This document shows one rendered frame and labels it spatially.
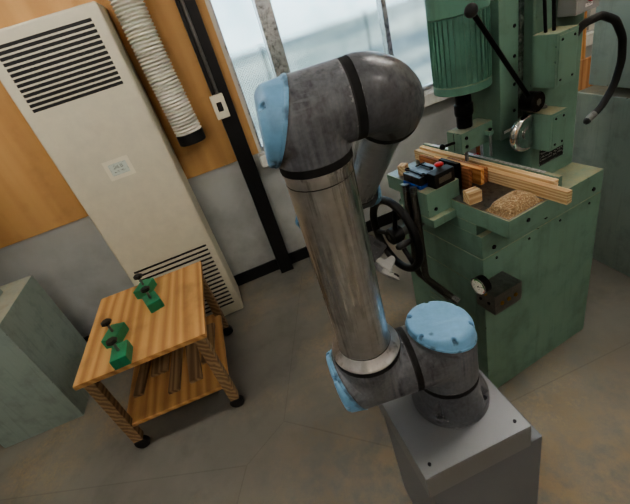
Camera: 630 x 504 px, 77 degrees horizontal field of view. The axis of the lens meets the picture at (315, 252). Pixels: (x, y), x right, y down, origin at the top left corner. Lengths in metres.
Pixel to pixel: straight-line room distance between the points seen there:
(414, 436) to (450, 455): 0.09
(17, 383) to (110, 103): 1.48
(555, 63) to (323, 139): 0.99
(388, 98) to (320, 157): 0.12
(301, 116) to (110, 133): 1.78
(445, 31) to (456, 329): 0.84
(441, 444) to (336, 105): 0.80
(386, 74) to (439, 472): 0.82
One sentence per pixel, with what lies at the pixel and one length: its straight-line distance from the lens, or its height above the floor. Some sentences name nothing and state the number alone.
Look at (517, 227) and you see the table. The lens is 1.28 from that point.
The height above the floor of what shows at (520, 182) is 0.93.
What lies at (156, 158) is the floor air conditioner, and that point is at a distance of 2.26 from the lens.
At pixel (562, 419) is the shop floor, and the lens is 1.89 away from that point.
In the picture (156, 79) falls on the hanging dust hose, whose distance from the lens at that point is 2.32.
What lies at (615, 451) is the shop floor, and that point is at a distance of 1.86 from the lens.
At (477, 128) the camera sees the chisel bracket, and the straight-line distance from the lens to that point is 1.47.
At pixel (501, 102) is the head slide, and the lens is 1.48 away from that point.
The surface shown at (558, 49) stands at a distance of 1.44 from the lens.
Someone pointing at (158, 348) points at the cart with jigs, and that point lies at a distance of 1.84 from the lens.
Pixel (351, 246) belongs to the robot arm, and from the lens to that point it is 0.65.
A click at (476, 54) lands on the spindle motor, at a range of 1.35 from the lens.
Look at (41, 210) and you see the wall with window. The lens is 2.75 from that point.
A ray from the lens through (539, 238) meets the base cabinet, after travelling 1.60.
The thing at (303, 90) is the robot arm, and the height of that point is 1.46.
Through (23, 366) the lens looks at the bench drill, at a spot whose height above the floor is 0.45.
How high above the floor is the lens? 1.55
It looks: 31 degrees down
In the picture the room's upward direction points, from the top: 18 degrees counter-clockwise
